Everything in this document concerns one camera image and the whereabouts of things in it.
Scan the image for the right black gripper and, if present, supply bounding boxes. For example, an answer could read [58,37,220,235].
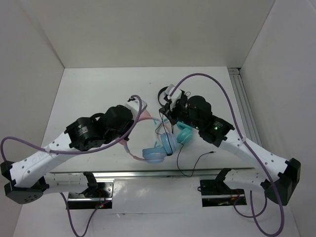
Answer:
[159,98,201,129]

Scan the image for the black headphone audio cable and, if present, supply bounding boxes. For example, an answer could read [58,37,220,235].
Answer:
[155,108,216,177]

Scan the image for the pink blue cat-ear headphones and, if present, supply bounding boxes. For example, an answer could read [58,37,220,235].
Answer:
[120,110,177,163]

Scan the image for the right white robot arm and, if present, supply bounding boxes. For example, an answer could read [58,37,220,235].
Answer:
[159,85,301,206]

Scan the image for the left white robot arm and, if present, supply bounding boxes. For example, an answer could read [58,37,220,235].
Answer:
[0,105,141,204]

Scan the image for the white teal cat-ear headphones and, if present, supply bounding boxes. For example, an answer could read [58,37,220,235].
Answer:
[154,122,193,149]

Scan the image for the black headphones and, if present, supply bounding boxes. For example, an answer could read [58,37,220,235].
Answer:
[158,86,192,109]

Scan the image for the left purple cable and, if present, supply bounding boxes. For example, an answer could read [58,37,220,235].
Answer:
[1,95,144,237]

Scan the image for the purple cable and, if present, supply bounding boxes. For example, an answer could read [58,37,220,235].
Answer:
[1,95,144,237]
[171,73,284,235]

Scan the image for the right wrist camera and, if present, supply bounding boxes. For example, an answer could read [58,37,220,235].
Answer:
[164,84,182,109]

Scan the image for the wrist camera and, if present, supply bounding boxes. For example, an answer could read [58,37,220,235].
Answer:
[164,84,182,109]
[124,99,150,120]

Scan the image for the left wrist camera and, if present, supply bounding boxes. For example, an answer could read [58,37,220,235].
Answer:
[124,99,150,120]

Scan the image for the aluminium table edge rail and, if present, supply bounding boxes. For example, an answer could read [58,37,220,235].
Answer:
[45,167,257,182]

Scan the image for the aluminium side rail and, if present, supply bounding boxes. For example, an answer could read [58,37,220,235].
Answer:
[228,68,261,145]

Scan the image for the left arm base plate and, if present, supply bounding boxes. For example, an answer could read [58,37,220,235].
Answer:
[67,180,114,210]

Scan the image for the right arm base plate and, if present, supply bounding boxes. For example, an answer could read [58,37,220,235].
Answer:
[197,179,247,207]

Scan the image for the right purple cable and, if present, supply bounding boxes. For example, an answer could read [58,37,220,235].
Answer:
[171,73,284,235]

